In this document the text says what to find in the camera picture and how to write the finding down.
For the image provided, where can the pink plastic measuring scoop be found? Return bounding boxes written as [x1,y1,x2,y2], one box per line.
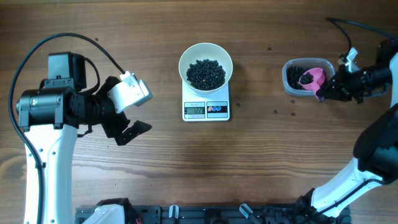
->
[298,67,326,102]

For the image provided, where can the black beans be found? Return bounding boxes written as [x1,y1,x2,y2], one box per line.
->
[185,58,314,91]

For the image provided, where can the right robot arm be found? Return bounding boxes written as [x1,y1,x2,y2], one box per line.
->
[293,39,397,223]

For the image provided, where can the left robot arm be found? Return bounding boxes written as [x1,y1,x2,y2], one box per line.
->
[17,52,152,223]

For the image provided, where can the white digital kitchen scale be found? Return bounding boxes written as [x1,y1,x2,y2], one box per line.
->
[182,82,230,122]

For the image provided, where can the white bowl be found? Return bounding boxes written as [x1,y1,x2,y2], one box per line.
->
[178,43,233,95]

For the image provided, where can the clear plastic food container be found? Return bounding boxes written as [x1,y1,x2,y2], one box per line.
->
[282,58,335,96]

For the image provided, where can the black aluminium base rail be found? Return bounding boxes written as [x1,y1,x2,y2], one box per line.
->
[74,203,352,224]

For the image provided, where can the left black camera cable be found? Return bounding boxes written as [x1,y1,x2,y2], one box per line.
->
[8,32,126,224]

